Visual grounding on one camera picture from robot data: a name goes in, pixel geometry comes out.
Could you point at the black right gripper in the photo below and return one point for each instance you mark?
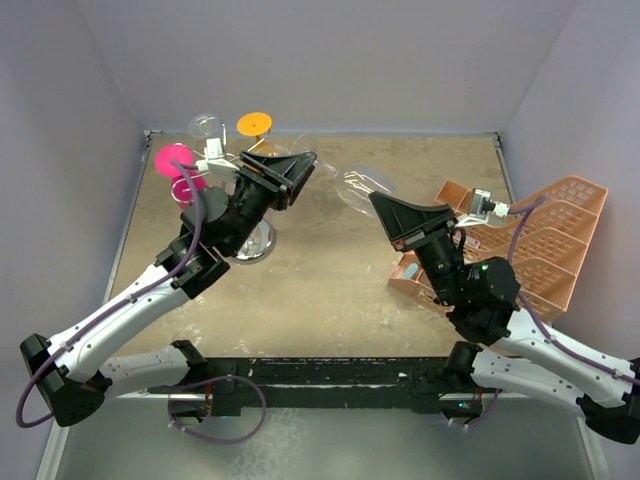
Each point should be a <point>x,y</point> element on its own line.
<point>407,224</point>

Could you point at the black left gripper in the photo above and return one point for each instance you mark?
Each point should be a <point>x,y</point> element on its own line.
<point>279,177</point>

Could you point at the yellow plastic wine glass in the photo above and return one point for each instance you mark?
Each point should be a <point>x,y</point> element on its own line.
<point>257,126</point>

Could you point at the clear wine glass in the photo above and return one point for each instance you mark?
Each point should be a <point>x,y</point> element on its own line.
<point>334,189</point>
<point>206,126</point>

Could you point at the pink plastic wine glass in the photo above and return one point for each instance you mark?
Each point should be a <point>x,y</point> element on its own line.
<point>165,162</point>

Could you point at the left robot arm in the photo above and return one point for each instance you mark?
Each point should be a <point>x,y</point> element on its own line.
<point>75,371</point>

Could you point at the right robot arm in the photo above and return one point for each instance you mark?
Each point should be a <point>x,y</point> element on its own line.
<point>505,344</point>

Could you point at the chrome wine glass rack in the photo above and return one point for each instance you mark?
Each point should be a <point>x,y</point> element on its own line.
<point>261,241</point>

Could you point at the orange plastic basket rack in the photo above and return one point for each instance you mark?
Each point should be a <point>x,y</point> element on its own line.
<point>549,251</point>

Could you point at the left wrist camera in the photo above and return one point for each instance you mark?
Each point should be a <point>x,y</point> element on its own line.
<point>217,162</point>

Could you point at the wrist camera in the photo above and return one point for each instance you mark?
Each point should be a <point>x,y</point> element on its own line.
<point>217,162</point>
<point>481,208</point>

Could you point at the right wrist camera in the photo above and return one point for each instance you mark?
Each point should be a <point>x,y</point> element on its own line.
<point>481,208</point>

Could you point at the black base frame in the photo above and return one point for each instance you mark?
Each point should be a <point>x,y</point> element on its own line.
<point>423,385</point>

